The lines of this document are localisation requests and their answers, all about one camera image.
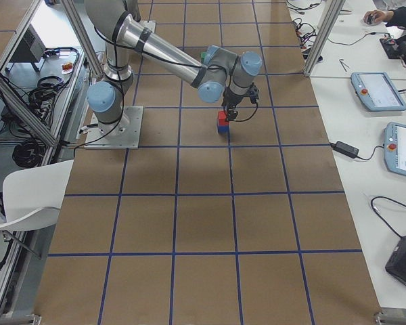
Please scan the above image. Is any grey electronics box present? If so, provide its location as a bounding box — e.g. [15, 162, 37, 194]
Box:
[9, 24, 47, 72]

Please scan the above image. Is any upper teach pendant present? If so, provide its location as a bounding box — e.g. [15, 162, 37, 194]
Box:
[351, 72, 406, 112]

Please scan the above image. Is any red wooden block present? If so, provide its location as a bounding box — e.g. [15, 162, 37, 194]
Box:
[217, 110, 229, 128]

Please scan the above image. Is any white chair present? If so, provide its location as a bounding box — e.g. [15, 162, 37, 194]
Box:
[0, 160, 74, 231]

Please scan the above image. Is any aluminium frame post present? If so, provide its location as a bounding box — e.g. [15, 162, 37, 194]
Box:
[303, 0, 345, 77]

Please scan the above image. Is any teach pendant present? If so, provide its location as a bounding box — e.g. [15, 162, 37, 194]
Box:
[351, 72, 406, 112]
[384, 122, 406, 176]

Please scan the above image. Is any lower teach pendant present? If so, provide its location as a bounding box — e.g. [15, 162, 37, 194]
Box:
[384, 122, 406, 176]

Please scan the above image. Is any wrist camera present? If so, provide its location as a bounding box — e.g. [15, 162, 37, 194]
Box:
[247, 83, 259, 104]

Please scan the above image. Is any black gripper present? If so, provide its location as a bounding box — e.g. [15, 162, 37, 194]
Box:
[222, 86, 246, 121]

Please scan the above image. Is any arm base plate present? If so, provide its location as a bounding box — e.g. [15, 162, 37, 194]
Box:
[140, 20, 156, 33]
[84, 106, 143, 150]

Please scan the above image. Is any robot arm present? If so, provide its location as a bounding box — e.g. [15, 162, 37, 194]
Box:
[85, 1, 262, 132]

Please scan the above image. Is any blue wooden block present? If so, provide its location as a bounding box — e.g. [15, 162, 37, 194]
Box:
[217, 125, 229, 134]

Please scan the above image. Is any black power adapter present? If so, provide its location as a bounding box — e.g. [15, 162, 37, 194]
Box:
[330, 141, 359, 158]

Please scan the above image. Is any person hand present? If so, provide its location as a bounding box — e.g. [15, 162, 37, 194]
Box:
[363, 10, 387, 25]

